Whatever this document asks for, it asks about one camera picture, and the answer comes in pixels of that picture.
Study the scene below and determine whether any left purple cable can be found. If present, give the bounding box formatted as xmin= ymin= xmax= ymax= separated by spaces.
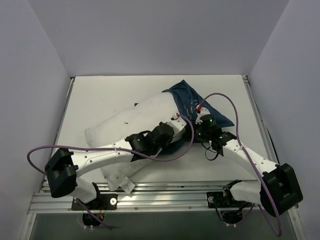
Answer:
xmin=26 ymin=112 xmax=196 ymax=230

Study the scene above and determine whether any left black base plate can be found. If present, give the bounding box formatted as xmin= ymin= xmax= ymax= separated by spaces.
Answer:
xmin=80 ymin=193 xmax=118 ymax=211

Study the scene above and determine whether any aluminium mounting rail frame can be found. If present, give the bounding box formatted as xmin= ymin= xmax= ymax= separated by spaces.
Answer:
xmin=24 ymin=74 xmax=300 ymax=240

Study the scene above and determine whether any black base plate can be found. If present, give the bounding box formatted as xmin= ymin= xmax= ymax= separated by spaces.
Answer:
xmin=206 ymin=191 xmax=252 ymax=208
xmin=80 ymin=193 xmax=118 ymax=211

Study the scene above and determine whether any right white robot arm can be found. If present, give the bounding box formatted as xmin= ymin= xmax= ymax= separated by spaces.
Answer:
xmin=194 ymin=113 xmax=303 ymax=217

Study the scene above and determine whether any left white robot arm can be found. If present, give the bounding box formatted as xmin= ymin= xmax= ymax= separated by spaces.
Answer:
xmin=45 ymin=122 xmax=175 ymax=210

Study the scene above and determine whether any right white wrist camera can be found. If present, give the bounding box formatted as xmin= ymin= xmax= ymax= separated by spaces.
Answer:
xmin=195 ymin=104 xmax=211 ymax=124

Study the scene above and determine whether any white pillow insert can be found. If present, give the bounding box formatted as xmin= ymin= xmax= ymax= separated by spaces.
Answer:
xmin=84 ymin=92 xmax=179 ymax=193

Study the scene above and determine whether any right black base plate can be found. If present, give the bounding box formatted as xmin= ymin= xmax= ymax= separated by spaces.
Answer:
xmin=206 ymin=191 xmax=252 ymax=208

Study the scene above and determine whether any blue fish-print pillowcase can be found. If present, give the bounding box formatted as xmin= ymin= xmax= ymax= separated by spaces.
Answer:
xmin=147 ymin=80 xmax=234 ymax=160

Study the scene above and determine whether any purple cable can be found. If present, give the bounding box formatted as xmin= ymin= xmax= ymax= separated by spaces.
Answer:
xmin=26 ymin=112 xmax=196 ymax=230
xmin=197 ymin=92 xmax=283 ymax=238

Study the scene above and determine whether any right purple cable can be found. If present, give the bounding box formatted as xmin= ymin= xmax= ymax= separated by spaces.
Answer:
xmin=197 ymin=92 xmax=283 ymax=238

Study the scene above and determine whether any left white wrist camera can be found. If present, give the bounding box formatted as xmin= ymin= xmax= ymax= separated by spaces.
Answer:
xmin=168 ymin=113 xmax=187 ymax=143

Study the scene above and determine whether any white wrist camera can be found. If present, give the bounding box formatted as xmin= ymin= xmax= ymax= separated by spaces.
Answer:
xmin=195 ymin=104 xmax=211 ymax=124
xmin=168 ymin=113 xmax=187 ymax=143

